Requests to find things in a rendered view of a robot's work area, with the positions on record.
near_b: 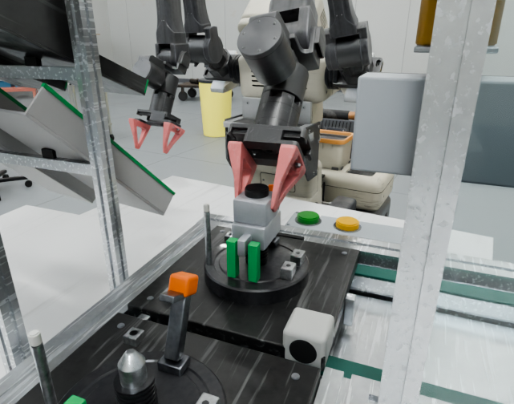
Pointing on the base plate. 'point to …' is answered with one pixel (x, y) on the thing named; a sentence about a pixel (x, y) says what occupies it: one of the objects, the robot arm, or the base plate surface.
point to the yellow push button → (347, 223)
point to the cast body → (254, 218)
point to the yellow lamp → (424, 32)
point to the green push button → (308, 217)
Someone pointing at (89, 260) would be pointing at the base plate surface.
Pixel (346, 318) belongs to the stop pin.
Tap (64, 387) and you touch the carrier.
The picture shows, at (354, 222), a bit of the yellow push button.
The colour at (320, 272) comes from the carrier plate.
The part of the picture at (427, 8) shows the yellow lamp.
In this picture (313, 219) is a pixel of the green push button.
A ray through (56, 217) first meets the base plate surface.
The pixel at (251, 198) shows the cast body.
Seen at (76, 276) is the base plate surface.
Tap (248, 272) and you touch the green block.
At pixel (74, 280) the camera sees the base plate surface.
